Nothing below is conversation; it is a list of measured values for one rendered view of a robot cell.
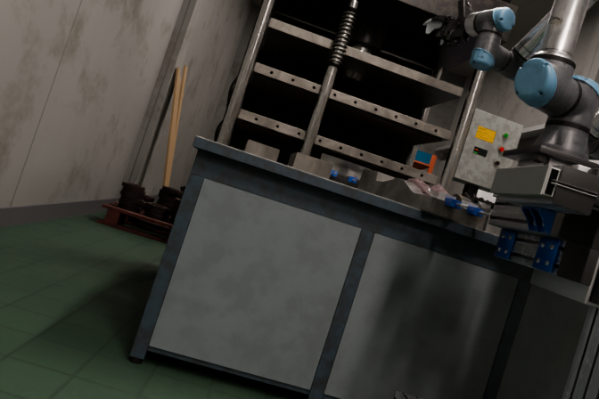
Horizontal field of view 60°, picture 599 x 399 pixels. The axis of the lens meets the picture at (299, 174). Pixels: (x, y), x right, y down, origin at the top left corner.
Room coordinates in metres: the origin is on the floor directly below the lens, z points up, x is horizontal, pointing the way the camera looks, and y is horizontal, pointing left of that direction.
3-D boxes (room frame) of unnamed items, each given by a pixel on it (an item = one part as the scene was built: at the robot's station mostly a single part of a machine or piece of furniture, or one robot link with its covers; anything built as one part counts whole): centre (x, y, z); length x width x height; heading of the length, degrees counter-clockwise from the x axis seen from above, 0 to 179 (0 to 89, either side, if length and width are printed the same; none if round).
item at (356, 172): (2.94, -0.18, 0.87); 0.50 x 0.27 x 0.17; 7
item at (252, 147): (2.10, 0.18, 0.83); 0.17 x 0.13 x 0.06; 7
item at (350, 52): (3.07, -0.11, 1.51); 1.10 x 0.70 x 0.05; 97
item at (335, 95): (3.06, -0.11, 1.26); 1.10 x 0.74 x 0.05; 97
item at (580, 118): (1.47, -0.68, 1.20); 0.13 x 0.12 x 0.14; 119
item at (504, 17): (1.64, -0.44, 1.43); 0.11 x 0.08 x 0.09; 28
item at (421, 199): (2.09, -0.48, 0.85); 0.50 x 0.26 x 0.11; 25
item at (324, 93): (2.66, 0.01, 1.10); 0.05 x 0.05 x 1.30
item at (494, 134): (2.94, -0.95, 0.73); 0.30 x 0.22 x 1.47; 97
